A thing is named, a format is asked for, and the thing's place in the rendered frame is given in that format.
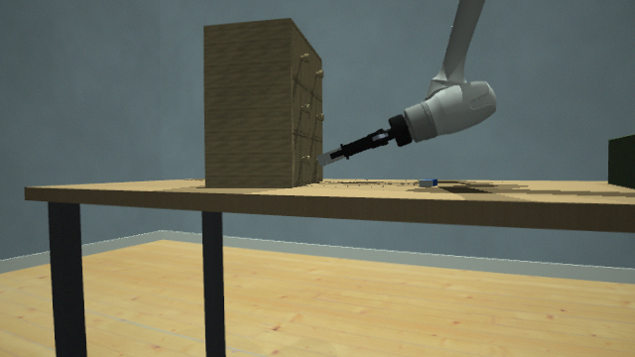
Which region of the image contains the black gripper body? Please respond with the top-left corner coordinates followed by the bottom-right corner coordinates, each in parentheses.
top-left (380, 114), bottom-right (413, 147)

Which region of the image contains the blue and white eraser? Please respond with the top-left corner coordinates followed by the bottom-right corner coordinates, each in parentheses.
top-left (419, 179), bottom-right (438, 187)

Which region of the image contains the dark brown wooden chest of drawers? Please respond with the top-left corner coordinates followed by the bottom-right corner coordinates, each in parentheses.
top-left (203, 18), bottom-right (323, 188)

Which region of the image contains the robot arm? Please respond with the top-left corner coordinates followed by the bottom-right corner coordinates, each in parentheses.
top-left (404, 0), bottom-right (496, 143)

